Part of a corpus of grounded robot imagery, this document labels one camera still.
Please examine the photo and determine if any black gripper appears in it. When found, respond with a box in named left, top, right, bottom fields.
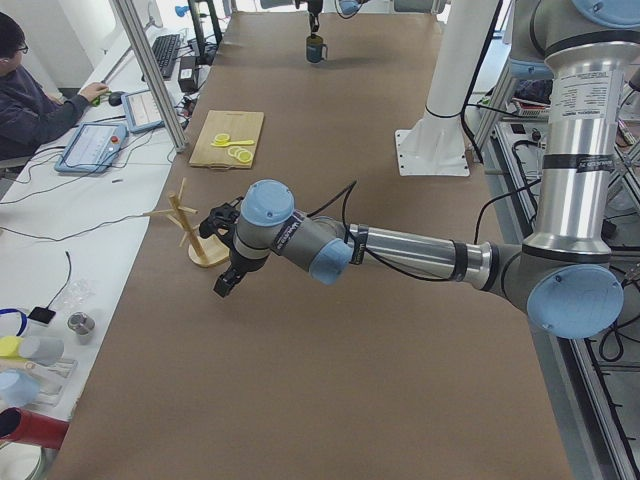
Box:
left=306, top=0, right=323, bottom=35
left=213, top=234, right=265, bottom=297

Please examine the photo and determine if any wooden cutting board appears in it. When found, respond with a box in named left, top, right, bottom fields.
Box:
left=188, top=110, right=265, bottom=169

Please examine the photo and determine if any black power adapter box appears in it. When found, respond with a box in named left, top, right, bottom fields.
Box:
left=178, top=56, right=199, bottom=93

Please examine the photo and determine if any red bottle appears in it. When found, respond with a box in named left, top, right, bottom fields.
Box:
left=1, top=407, right=69, bottom=450

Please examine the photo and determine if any white side table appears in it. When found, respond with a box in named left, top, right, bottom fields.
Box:
left=0, top=9, right=231, bottom=480

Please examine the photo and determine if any near blue teach pendant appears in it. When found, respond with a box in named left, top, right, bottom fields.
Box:
left=54, top=122, right=128, bottom=174

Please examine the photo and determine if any grey plastic cup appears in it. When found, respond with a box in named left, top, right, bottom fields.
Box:
left=18, top=336, right=64, bottom=366

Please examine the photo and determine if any single lemon slice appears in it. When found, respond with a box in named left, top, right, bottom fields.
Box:
left=212, top=133, right=230, bottom=146

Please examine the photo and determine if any black square pad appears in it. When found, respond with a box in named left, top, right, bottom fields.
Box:
left=27, top=306, right=56, bottom=325

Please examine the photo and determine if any seated person dark hoodie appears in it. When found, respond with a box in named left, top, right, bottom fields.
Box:
left=1, top=14, right=109, bottom=162

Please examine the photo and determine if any black keyboard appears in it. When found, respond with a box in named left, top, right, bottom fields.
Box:
left=152, top=34, right=181, bottom=79

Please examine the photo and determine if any small steel cup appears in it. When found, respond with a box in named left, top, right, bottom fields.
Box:
left=67, top=312, right=95, bottom=345

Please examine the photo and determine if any yellow toy knife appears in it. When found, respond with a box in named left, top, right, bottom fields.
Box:
left=210, top=140, right=255, bottom=148

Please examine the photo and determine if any blue teach pendant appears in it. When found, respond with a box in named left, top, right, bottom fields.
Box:
left=54, top=122, right=128, bottom=174
left=121, top=90, right=164, bottom=133

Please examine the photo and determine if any aluminium frame post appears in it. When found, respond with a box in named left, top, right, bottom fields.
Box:
left=113, top=0, right=187, bottom=153

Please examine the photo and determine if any lemon slice stack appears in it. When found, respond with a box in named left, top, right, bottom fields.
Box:
left=227, top=146, right=253, bottom=164

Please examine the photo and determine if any clear cup tray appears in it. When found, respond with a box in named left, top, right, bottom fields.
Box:
left=1, top=358, right=77, bottom=406

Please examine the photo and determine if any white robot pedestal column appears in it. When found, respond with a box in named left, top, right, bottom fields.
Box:
left=395, top=0, right=502, bottom=177

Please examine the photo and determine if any wooden cup storage rack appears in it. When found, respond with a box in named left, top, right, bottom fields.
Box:
left=144, top=178, right=229, bottom=268

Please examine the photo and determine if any blue mug yellow inside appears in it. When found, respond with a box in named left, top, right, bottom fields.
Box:
left=305, top=34, right=328, bottom=64

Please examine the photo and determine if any light blue plastic cup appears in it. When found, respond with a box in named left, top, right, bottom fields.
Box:
left=1, top=369, right=40, bottom=407

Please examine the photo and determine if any far blue teach pendant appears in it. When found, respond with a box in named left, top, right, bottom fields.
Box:
left=121, top=90, right=164, bottom=133

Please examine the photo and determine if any yellow plastic cup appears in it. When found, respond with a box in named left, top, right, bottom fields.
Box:
left=0, top=336, right=23, bottom=359

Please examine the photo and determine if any black computer mouse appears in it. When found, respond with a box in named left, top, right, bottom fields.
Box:
left=108, top=91, right=124, bottom=107

